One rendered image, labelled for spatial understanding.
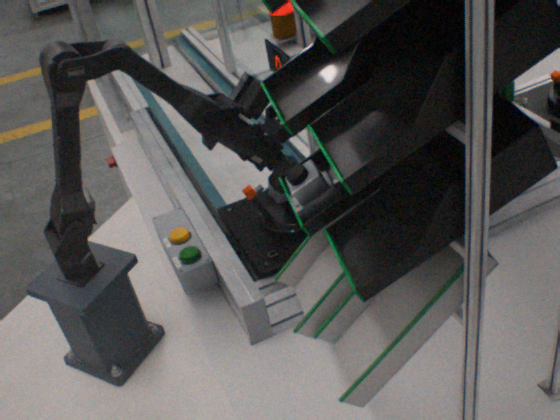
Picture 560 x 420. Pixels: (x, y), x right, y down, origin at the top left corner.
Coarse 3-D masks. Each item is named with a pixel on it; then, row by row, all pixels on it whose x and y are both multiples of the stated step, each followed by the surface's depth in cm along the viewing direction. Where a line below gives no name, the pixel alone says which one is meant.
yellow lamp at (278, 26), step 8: (272, 16) 128; (280, 16) 127; (288, 16) 127; (272, 24) 129; (280, 24) 128; (288, 24) 128; (272, 32) 131; (280, 32) 129; (288, 32) 129; (296, 32) 131
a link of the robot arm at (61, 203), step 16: (48, 48) 94; (64, 48) 93; (48, 64) 91; (48, 80) 93; (64, 96) 94; (80, 96) 96; (64, 112) 97; (64, 128) 98; (64, 144) 99; (80, 144) 100; (64, 160) 100; (80, 160) 102; (64, 176) 101; (80, 176) 103; (64, 192) 102; (80, 192) 104; (64, 208) 103; (80, 208) 104; (64, 224) 103; (96, 224) 107
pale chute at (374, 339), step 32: (448, 256) 88; (416, 288) 91; (448, 288) 81; (352, 320) 98; (384, 320) 93; (416, 320) 83; (352, 352) 96; (384, 352) 85; (416, 352) 86; (352, 384) 94; (384, 384) 89
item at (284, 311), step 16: (544, 80) 163; (528, 192) 132; (544, 192) 134; (512, 208) 132; (528, 208) 135; (544, 208) 137; (496, 224) 133; (512, 224) 135; (272, 288) 117; (288, 288) 117; (272, 304) 118; (288, 304) 119; (272, 320) 119; (288, 320) 121
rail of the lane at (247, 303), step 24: (144, 120) 178; (144, 144) 174; (168, 168) 155; (168, 192) 159; (192, 192) 145; (192, 216) 138; (216, 240) 131; (216, 264) 125; (240, 264) 123; (240, 288) 118; (240, 312) 117; (264, 312) 117; (264, 336) 120
